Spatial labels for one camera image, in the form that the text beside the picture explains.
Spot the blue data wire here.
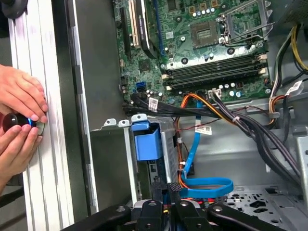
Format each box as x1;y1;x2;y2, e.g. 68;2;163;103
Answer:
179;96;234;200

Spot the metal socket cover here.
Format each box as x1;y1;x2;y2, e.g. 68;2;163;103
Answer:
218;0;271;46

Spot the red wire with label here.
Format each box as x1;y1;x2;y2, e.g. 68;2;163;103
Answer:
268;81;304;126

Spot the person's left hand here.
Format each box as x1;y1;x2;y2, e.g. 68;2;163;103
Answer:
0;64;49;123

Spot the hard disk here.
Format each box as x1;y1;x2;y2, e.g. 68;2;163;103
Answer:
131;114;178;200

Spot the black graphics card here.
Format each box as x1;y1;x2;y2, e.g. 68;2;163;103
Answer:
134;0;161;59

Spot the green motherboard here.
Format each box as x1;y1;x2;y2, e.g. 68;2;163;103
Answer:
117;0;275;108

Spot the black expansion slot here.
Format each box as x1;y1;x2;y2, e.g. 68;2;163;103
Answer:
118;6;132;60

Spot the yellow black wire bundle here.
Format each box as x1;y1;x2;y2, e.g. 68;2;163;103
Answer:
268;23;308;97

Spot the black RAM slot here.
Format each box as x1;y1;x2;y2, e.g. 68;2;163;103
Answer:
166;60;260;77
163;66;269;82
166;54;259;70

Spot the grey disk bay cage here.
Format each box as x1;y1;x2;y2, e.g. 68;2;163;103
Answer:
90;117;174;207

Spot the black round knob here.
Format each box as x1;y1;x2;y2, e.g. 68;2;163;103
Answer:
0;0;29;19

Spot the white expansion slot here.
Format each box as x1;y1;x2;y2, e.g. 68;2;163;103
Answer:
128;0;142;48

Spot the orange yellow wire bundle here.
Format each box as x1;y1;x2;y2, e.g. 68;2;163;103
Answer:
180;93;233;125

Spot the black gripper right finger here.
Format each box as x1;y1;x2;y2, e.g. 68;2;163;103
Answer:
167;183;284;231

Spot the CPU socket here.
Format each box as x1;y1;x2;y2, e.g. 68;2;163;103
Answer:
189;20;221;50

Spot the round black tool blue ring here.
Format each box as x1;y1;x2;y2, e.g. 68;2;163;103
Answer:
2;113;46;136

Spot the black PC case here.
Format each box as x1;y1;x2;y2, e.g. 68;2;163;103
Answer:
51;0;308;231

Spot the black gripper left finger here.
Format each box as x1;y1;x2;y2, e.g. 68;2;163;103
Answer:
62;182;168;231

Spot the locking lever wire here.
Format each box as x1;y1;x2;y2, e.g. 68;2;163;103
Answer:
257;21;276;39

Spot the red orange disk power wire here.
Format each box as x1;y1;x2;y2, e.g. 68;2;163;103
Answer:
175;115;217;211

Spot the person's right hand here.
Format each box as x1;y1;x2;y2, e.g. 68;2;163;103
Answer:
0;126;43;194

